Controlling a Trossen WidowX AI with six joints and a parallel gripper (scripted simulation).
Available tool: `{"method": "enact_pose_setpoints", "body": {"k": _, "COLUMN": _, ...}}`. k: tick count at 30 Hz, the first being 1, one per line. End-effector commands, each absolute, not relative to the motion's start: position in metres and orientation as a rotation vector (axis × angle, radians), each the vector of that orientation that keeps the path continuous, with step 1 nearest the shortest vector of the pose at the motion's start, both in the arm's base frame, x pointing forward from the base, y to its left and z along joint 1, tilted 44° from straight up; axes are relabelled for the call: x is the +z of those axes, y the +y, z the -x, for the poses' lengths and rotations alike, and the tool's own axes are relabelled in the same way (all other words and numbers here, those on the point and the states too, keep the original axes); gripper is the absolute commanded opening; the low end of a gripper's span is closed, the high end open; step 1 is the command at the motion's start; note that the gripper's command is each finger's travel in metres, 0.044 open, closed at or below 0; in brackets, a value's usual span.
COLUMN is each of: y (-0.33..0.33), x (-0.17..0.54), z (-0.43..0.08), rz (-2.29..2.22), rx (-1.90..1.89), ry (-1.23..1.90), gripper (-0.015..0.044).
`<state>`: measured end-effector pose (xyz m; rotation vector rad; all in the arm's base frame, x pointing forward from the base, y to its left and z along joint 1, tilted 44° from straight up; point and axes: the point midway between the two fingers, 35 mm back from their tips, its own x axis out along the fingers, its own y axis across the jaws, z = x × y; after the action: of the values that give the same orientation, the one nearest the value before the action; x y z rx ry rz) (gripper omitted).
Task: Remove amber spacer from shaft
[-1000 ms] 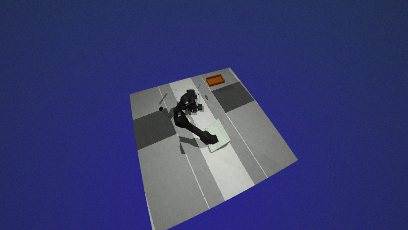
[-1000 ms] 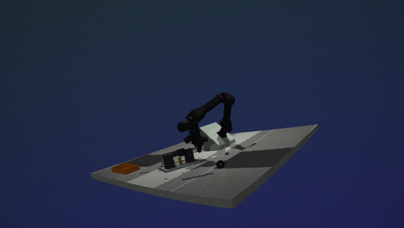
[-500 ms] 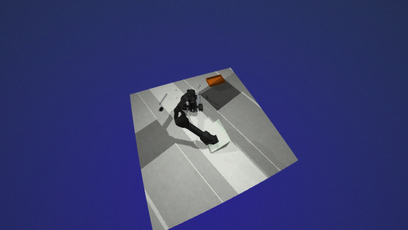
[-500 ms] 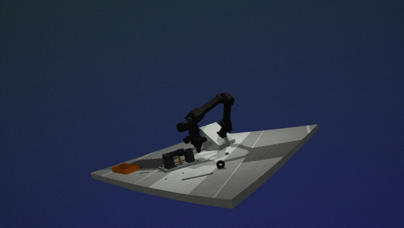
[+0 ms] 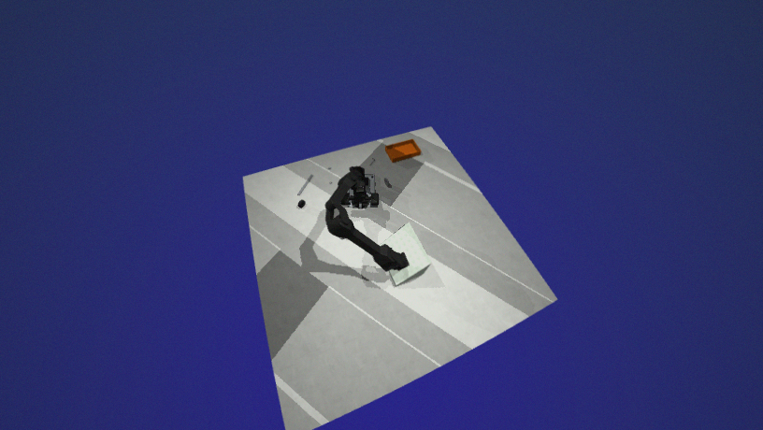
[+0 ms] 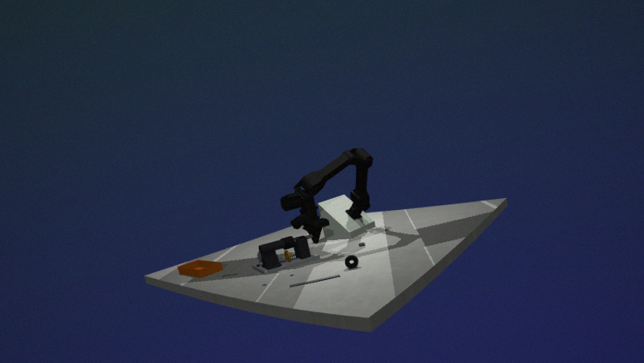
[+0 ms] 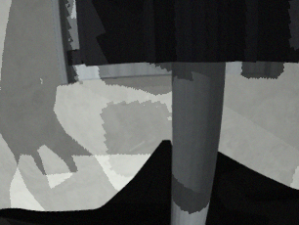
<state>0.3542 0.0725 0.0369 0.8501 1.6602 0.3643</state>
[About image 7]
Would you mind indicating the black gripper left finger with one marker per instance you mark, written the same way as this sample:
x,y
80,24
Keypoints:
x,y
146,200

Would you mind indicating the grey metal shaft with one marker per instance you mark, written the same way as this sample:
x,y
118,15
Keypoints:
x,y
197,109

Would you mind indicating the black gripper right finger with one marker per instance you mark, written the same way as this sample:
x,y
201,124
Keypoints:
x,y
241,196

